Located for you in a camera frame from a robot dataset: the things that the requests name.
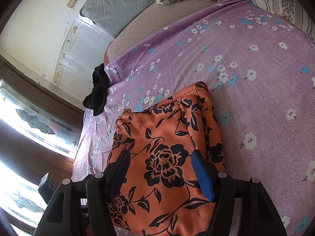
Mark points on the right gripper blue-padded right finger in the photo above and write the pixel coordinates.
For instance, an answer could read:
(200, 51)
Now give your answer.
(258, 214)

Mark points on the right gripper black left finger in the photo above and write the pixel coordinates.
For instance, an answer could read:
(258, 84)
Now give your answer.
(76, 205)

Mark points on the orange black floral blouse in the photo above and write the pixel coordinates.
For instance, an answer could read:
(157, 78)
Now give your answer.
(161, 194)

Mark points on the brown wooden glass door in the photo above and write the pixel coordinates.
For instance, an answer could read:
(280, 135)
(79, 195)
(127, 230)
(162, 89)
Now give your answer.
(40, 133)

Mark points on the black crumpled garment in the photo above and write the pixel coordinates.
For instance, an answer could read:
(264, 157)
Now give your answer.
(97, 99)

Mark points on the purple floral bed sheet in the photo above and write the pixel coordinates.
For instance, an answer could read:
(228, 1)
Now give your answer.
(259, 71)

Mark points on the grey pillow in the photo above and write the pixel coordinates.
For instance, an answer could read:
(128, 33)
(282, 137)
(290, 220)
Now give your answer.
(113, 15)

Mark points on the pink mattress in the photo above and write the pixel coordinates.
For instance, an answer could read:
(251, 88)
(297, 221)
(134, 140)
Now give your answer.
(151, 20)

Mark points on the striped floral cushion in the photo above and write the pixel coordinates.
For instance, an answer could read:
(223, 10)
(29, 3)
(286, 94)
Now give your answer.
(290, 10)

